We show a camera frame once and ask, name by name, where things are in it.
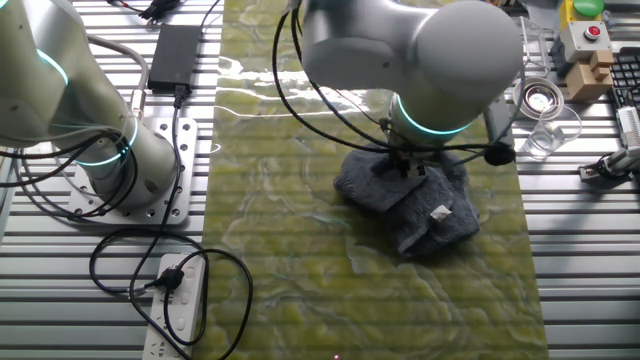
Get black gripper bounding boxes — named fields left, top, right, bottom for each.
left=387, top=145, right=431, bottom=180

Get dark grey cloth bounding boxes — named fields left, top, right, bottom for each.
left=333, top=147, right=481, bottom=259

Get clear plastic cup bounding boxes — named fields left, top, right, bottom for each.
left=522, top=103, right=584, bottom=161

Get green marble pattern mat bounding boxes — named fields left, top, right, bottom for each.
left=192, top=0, right=551, bottom=360

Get clear plastic container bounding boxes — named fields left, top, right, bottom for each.
left=518, top=15, right=551, bottom=79

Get wooden block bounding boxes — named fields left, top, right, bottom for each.
left=564, top=48, right=616, bottom=104

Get grey box with red button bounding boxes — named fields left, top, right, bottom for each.
left=558, top=19, right=614, bottom=64

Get white ribbed device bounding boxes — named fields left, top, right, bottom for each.
left=614, top=105, right=640, bottom=150

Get yellow box with green button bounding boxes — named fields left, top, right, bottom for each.
left=559, top=0, right=606, bottom=31

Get black keyboard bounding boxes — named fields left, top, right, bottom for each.
left=609, top=52, right=640, bottom=109

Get white power strip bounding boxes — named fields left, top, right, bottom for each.
left=141, top=252, right=209, bottom=360

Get black power adapter brick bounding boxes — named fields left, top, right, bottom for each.
left=147, top=23, right=204, bottom=96

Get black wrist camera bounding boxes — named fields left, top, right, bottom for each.
left=483, top=142, right=517, bottom=167

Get small silver camera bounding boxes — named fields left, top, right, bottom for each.
left=578, top=147, right=640, bottom=182

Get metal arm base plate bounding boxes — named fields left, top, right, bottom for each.
left=67, top=117, right=199, bottom=226

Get black adapter power cord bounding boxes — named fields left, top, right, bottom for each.
left=128, top=84, right=194, bottom=360

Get black looped cord with plug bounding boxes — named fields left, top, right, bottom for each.
left=88, top=228, right=255, bottom=360

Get black cables round arm base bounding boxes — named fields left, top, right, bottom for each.
left=0, top=117, right=144, bottom=219

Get thick grey cable, metal connector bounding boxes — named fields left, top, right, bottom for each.
left=82, top=32, right=151, bottom=121

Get black bundled cable, red wire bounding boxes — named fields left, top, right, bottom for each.
left=107, top=0, right=181, bottom=24

